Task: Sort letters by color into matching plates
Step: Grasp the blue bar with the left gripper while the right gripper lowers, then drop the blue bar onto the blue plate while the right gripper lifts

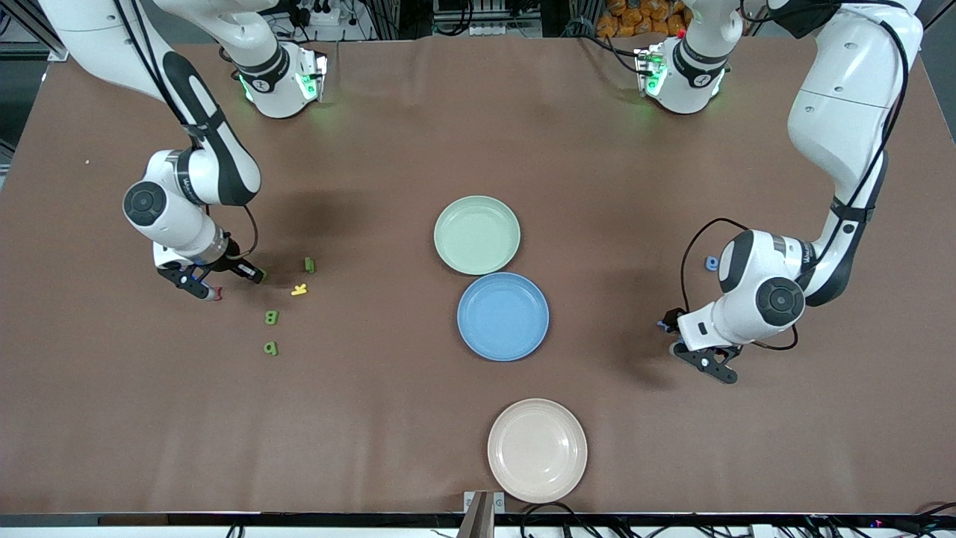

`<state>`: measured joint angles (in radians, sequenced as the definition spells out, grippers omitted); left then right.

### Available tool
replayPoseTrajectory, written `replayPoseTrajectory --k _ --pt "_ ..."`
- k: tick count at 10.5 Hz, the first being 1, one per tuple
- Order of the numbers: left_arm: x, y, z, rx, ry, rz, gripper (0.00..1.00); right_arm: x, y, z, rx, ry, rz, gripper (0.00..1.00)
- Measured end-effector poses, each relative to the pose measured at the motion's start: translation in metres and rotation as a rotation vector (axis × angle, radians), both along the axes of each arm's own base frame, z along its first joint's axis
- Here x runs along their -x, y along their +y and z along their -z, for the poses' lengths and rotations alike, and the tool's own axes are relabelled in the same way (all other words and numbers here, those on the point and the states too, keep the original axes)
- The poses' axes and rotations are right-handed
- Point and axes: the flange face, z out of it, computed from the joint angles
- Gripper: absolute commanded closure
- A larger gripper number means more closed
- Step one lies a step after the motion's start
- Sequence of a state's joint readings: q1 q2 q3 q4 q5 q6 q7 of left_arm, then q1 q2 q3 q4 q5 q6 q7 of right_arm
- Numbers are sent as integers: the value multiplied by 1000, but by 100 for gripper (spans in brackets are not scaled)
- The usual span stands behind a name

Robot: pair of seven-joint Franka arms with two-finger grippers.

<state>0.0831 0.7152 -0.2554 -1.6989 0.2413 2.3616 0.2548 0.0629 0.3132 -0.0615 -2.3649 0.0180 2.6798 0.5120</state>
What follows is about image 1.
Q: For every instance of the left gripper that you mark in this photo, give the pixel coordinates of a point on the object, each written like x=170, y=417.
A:
x=674, y=317

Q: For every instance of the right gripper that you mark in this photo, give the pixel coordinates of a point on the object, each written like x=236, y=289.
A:
x=240, y=267

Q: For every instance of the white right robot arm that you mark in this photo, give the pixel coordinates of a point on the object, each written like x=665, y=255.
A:
x=97, y=45

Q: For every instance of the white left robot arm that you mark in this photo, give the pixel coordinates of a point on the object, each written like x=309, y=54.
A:
x=844, y=112

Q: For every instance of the blue plate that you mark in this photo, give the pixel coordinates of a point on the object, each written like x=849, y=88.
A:
x=503, y=317

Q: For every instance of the beige plate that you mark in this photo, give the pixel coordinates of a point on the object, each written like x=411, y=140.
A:
x=537, y=450

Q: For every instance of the light green plate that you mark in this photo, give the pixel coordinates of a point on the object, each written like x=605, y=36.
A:
x=476, y=235

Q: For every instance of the white power strip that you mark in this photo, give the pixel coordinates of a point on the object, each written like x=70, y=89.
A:
x=321, y=13
x=500, y=30

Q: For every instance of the bag of oranges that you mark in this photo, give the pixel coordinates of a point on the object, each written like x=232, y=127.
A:
x=635, y=15

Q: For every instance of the grey metal bracket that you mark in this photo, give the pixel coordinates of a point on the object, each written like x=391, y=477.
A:
x=482, y=519

